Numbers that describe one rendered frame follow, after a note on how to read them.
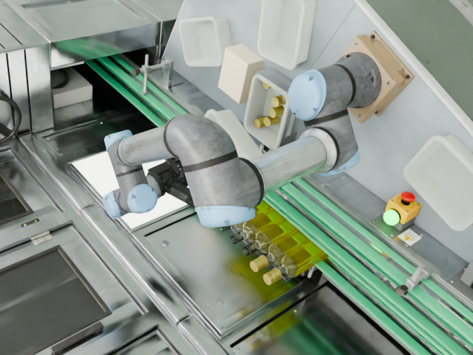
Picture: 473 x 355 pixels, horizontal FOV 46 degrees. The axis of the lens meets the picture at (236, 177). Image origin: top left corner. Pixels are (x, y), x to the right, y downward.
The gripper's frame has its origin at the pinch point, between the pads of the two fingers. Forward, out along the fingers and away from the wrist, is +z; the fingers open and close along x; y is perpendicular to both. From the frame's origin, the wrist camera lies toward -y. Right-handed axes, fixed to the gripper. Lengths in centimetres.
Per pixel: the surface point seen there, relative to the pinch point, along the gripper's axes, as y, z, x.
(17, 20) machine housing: 97, -19, 23
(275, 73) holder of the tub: 17.2, 34.6, -8.4
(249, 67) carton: 25.0, 30.2, -5.2
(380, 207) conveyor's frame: -39, 33, -8
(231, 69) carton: 30.6, 28.4, 1.0
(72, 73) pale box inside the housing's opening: 92, 1, 56
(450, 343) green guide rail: -78, 18, -14
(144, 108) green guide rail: 51, 11, 39
